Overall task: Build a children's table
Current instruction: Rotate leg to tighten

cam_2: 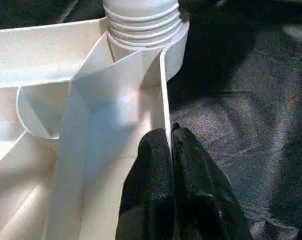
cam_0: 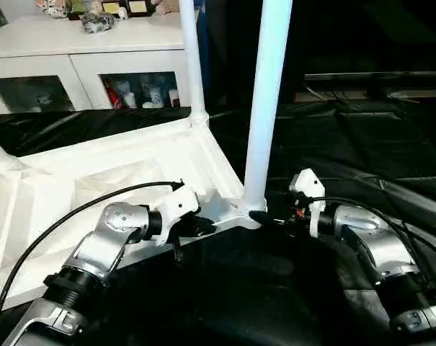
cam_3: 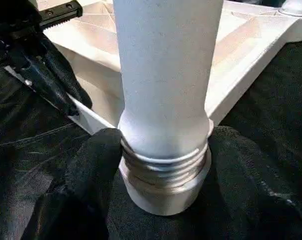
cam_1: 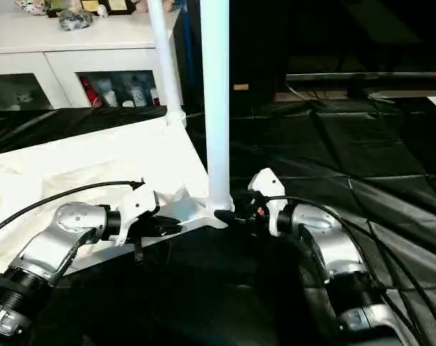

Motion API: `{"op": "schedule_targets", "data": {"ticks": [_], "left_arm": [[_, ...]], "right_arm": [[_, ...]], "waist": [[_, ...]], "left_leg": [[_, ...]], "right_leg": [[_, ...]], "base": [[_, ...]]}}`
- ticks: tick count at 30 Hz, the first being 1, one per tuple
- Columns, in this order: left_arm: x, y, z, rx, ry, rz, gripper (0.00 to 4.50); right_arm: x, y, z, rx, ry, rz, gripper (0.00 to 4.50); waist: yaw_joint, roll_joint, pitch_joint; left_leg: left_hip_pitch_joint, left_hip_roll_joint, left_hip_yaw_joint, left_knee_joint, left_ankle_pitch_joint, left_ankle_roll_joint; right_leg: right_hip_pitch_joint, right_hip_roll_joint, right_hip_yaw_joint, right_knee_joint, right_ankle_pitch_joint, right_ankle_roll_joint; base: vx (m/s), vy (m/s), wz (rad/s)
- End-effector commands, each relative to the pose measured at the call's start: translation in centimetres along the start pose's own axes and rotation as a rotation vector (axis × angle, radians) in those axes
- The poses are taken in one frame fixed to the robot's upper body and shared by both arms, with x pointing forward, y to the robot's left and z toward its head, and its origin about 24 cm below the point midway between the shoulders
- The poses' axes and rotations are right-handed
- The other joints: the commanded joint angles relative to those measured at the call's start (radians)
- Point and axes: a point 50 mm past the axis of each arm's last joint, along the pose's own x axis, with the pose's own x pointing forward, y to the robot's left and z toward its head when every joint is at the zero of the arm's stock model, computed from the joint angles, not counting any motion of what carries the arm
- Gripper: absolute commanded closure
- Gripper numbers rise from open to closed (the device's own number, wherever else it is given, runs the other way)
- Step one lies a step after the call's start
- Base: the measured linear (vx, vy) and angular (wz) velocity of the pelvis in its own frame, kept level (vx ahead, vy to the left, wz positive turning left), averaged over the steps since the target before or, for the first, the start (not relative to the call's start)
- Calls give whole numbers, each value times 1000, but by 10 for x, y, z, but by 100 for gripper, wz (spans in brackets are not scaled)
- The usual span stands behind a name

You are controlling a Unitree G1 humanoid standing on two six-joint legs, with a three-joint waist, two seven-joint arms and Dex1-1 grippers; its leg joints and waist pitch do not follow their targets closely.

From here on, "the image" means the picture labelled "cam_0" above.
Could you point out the red bottle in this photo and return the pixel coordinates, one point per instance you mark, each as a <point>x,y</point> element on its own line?
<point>113,95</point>

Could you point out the dark ornament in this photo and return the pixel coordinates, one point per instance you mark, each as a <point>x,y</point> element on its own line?
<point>97,22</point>

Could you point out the white plastic table top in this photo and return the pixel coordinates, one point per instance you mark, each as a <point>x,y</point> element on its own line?
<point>95,173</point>

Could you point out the dark metal bar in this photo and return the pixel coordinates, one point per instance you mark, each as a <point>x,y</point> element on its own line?
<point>383,75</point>

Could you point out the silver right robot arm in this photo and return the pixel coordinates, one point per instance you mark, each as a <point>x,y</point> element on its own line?
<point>376,241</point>

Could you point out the white sideboard cabinet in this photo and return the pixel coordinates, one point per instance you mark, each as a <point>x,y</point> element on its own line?
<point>59,47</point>

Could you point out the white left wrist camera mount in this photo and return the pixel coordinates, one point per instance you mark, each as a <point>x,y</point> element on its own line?
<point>178,205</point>

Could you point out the black mat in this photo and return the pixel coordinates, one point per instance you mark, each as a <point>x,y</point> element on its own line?
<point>365,151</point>

